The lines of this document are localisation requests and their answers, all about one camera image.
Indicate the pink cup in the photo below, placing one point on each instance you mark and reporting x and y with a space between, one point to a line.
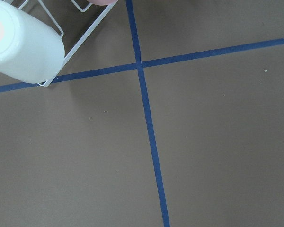
102 2

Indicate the white cup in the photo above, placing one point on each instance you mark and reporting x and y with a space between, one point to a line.
30 50

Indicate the white wire cup rack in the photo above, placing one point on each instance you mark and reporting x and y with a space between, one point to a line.
82 39

